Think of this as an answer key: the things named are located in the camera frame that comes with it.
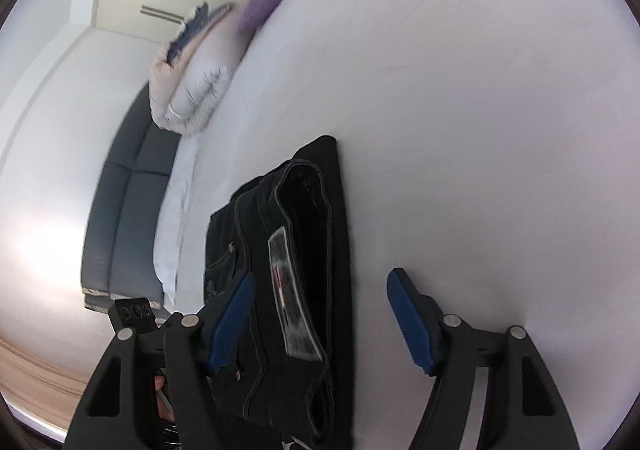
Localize folded white duvet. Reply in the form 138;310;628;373
150;3;247;136

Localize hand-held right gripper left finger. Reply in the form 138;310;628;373
65;269;257;450

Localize dark grey headboard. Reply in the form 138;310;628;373
80;80;182;312

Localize black denim pants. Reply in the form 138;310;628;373
202;134;357;450

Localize purple pillow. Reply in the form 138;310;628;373
236;0;304;35

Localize person's left hand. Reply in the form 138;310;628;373
152;374;174;423

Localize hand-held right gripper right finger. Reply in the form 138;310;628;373
386;268;581;450

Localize white bed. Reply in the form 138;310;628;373
150;0;640;450

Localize blue cloth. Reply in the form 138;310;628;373
166;2;234;65

